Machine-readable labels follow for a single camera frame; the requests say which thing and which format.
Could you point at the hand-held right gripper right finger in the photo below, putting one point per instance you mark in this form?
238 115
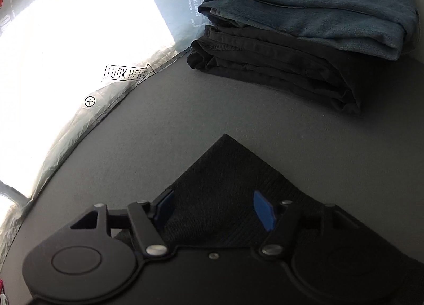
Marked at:
263 209

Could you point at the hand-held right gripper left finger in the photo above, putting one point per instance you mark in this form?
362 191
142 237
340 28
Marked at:
165 207

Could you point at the black knit sweater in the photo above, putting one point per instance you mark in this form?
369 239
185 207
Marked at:
225 175

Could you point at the folded black pants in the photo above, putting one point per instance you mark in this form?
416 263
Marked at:
281 69

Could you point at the red garment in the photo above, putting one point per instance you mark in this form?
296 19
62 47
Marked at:
1 286

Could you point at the white printed sheet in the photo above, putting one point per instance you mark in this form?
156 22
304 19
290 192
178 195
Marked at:
66 43

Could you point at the folded blue jeans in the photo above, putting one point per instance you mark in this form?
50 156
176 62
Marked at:
314 3

